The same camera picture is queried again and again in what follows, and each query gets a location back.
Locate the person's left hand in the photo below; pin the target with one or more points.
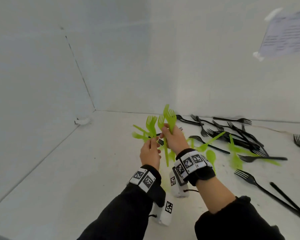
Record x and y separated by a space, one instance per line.
150 154

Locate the person's right hand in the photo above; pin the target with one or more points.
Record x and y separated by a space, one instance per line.
176 141

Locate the green plastic fork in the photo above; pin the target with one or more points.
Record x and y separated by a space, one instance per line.
170 117
161 122

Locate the pile of plastic cutlery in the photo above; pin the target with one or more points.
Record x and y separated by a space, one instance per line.
235 157

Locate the pile of black plastic forks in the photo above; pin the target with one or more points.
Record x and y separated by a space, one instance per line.
265 158

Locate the person's left forearm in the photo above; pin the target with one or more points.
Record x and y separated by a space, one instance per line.
122 214

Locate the black marker left wrist band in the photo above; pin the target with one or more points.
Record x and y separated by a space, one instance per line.
150 182

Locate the black marker wrist band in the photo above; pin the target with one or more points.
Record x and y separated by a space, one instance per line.
197 169
150 182

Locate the black marker right wrist band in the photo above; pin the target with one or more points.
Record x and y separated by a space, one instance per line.
197 169

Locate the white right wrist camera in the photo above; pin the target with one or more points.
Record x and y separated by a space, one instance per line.
177 188

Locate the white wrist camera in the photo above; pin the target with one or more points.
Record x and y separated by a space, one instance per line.
177 188
163 212

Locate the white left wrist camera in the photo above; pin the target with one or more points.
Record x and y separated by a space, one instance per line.
163 212

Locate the small white wall clip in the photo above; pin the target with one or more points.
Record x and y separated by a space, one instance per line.
83 121

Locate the printed paper wall notice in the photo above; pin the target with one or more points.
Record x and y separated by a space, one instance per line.
287 34

